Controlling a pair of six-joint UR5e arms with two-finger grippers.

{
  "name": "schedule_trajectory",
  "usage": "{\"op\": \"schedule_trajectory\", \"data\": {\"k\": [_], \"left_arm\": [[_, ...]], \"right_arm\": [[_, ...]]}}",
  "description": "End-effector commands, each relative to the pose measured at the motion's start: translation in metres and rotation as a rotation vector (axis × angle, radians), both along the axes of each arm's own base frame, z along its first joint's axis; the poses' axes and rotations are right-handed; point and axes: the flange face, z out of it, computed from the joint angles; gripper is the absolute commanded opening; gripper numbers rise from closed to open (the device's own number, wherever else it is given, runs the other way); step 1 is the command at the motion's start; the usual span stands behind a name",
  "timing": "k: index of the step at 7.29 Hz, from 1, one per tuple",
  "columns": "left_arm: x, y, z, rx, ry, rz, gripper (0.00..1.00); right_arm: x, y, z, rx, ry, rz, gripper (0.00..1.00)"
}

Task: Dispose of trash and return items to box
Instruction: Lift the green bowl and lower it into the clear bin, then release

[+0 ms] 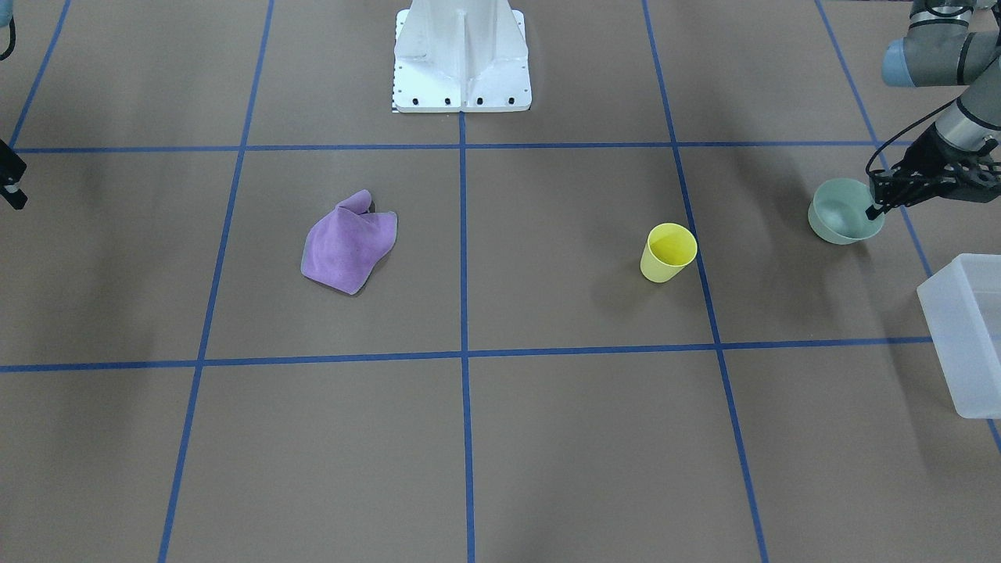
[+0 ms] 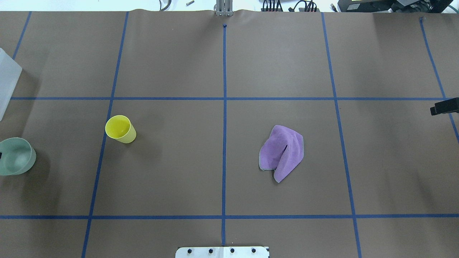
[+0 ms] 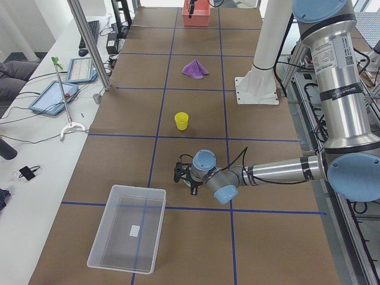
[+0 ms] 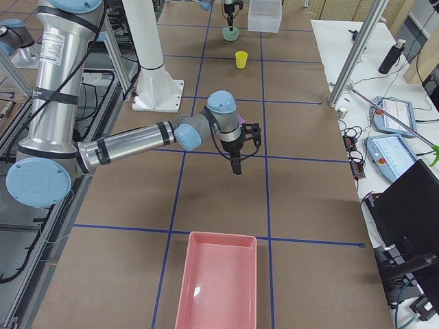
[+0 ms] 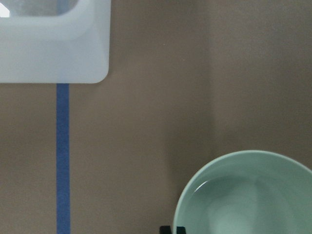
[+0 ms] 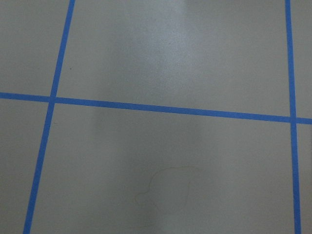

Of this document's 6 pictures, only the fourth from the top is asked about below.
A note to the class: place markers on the blue teach pendant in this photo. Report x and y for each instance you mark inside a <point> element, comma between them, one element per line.
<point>391,155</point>
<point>400,109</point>

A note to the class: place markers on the black laptop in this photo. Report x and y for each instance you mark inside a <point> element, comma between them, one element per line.
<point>406,213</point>

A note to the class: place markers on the yellow plastic cup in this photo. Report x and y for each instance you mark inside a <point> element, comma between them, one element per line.
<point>241,58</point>

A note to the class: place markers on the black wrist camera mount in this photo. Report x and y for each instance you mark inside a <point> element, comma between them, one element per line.
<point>251,132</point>

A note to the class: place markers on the pink plastic bin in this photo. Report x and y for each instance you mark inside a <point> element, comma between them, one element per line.
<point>219,284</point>

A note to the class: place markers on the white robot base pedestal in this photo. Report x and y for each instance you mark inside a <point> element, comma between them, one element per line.
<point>156,90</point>

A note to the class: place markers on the blue teach pendant near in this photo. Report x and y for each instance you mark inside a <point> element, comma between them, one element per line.
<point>391,155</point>

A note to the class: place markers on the translucent plastic storage box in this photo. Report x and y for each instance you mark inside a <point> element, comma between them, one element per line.
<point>264,16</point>

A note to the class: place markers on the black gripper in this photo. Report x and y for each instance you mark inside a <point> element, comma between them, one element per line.
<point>231,147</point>
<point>228,7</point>

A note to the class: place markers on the aluminium frame post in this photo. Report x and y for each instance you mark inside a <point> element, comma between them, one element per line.
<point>357,49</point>

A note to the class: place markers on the black water bottle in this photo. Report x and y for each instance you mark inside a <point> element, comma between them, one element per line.
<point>392,56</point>

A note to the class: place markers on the blue teach pendant far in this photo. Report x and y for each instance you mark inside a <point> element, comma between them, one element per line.
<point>400,109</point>

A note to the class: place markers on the purple cloth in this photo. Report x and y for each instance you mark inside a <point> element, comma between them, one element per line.
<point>241,120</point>

